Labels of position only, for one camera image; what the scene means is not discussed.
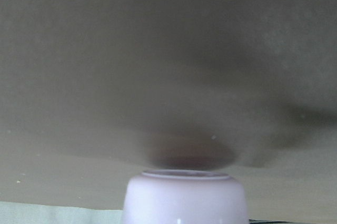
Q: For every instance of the pink plastic cup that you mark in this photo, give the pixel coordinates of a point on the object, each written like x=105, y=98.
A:
x=184, y=196

